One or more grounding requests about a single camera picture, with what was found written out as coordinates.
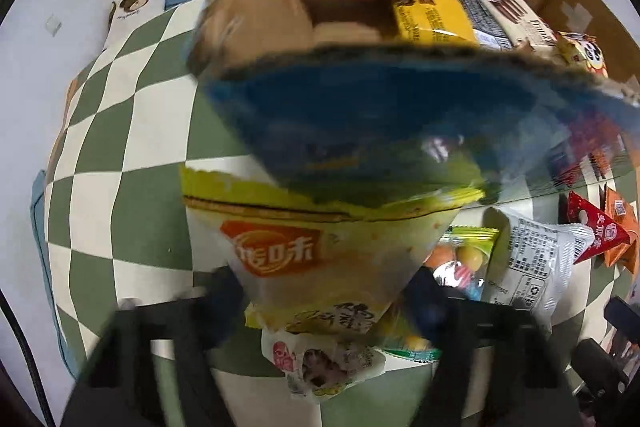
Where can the small yellow snack packet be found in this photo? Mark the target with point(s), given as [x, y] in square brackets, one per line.
[585, 54]

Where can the orange triangular snack packet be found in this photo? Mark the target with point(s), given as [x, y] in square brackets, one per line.
[622, 232]

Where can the white wall socket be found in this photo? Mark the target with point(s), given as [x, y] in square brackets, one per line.
[52, 25]

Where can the green white checkered blanket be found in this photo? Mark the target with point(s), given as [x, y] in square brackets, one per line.
[130, 157]

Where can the red triangular snack packet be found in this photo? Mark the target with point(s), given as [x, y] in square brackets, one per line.
[592, 222]

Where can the blue quilt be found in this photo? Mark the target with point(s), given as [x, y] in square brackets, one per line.
[40, 227]

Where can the white wafer stick packet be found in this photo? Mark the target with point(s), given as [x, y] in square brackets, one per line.
[520, 19]

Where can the yellow egg biscuit packet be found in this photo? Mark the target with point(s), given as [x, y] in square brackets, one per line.
[320, 252]

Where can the blue printed cardboard box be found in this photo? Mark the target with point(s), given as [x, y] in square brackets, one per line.
[400, 107]

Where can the bear print pillow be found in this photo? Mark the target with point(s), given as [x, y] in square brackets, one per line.
[132, 7]

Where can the clear white snack packet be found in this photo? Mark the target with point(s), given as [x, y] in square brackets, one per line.
[535, 257]

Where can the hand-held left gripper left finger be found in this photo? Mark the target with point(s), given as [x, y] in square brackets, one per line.
[227, 302]

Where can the large yellow black packet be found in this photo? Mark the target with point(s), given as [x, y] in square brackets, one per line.
[435, 12]

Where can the colourful candy packet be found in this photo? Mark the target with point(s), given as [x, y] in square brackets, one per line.
[467, 257]

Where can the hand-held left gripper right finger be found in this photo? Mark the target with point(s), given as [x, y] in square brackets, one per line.
[425, 307]

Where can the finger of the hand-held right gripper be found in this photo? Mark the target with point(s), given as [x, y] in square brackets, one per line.
[622, 314]
[597, 367]

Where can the small pink white packet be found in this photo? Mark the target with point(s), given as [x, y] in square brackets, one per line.
[320, 364]

